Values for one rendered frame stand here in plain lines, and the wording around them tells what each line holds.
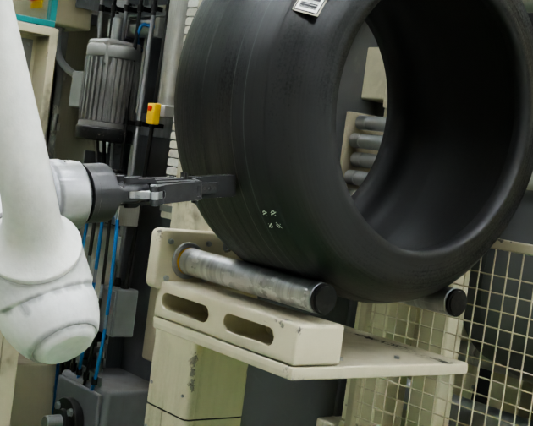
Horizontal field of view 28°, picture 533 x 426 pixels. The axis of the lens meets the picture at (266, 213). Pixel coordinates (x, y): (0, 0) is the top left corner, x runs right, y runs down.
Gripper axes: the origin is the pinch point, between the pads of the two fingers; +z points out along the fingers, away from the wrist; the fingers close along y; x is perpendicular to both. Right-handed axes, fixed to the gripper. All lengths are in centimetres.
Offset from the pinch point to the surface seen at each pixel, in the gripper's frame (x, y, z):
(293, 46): -19.0, -9.7, 5.7
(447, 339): 37, 22, 75
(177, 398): 41, 31, 16
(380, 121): -7, 32, 63
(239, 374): 37, 28, 27
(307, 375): 26.0, -9.1, 10.4
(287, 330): 19.8, -7.0, 8.3
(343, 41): -19.9, -12.4, 11.9
